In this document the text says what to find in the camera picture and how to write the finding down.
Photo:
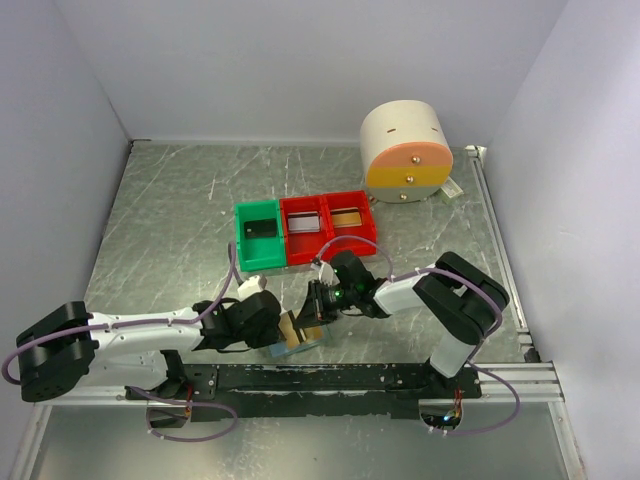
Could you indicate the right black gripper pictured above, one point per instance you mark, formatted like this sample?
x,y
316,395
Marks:
x,y
312,311

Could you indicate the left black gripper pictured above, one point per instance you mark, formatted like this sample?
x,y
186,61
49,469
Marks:
x,y
271,335

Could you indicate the mint green card holder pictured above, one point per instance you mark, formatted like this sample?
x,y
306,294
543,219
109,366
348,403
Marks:
x,y
279,349

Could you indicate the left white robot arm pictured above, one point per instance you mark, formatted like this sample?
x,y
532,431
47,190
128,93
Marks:
x,y
72,348

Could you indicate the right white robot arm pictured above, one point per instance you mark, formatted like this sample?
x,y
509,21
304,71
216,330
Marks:
x,y
467,302

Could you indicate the white magnetic stripe card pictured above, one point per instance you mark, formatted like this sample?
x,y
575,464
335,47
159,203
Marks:
x,y
304,222

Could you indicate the black card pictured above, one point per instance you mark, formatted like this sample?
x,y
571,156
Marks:
x,y
261,228

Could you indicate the middle red plastic bin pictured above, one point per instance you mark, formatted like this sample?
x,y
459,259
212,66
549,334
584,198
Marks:
x,y
302,248

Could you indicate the red plastic bin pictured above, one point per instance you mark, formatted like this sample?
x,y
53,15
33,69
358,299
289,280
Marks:
x,y
360,240
302,248

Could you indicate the green plastic bin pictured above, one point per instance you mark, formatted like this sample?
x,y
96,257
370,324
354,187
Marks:
x,y
264,253

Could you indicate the right red plastic bin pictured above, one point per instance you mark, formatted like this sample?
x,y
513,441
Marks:
x,y
360,240

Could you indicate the beige cylindrical drawer cabinet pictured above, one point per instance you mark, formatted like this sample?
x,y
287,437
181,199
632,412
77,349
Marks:
x,y
405,155

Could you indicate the small white tag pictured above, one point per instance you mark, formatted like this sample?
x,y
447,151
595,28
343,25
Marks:
x,y
450,190

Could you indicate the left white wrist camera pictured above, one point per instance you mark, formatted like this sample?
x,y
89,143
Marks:
x,y
254,284

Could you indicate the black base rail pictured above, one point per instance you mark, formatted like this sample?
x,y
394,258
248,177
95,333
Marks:
x,y
262,390

